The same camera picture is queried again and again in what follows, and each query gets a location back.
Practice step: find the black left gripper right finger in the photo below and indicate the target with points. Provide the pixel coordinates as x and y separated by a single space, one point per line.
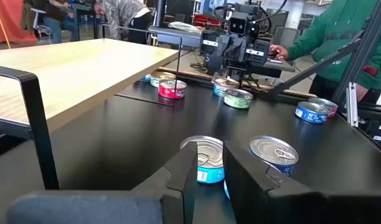
256 199

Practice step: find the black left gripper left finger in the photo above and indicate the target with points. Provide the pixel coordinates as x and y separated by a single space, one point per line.
172 186

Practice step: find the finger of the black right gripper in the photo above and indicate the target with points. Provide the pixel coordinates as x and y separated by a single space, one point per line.
256 53
213 46

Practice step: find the teal yellowfin tuna can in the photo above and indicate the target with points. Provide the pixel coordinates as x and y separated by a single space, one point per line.
209 152

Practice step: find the green label tuna can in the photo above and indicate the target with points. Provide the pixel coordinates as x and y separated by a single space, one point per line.
237 101

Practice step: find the dark blue tuna can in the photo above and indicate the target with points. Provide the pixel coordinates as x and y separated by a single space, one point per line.
312 115
271 149

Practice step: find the pale green tuna can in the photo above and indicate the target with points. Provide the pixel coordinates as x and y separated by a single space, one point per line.
156 81

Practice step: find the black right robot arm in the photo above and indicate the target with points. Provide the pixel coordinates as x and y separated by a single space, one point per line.
237 71

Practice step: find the person's hand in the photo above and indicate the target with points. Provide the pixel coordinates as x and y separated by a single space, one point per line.
279 51

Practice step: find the red crate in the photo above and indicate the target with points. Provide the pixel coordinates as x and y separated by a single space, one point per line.
206 20

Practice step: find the grey desk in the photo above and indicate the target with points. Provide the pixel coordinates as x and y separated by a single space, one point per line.
280 68
175 39

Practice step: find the clear plastic bag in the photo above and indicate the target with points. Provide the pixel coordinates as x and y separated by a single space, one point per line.
184 27

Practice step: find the blue gold-top tuna can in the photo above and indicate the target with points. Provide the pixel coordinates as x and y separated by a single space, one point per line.
221 90

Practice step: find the black monitor pole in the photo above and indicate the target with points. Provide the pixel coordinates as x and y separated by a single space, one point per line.
160 12

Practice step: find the person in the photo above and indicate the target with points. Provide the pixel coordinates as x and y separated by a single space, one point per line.
340 37
122 15
58 21

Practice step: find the white office chair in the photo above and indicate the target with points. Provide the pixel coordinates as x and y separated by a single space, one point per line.
42 29

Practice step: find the orange cloth backdrop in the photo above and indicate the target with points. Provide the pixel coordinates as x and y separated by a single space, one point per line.
13 21

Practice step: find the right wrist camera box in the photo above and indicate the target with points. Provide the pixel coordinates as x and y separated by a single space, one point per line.
238 25

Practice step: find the silver aluminium bracket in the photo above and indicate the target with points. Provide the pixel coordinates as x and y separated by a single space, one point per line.
352 105

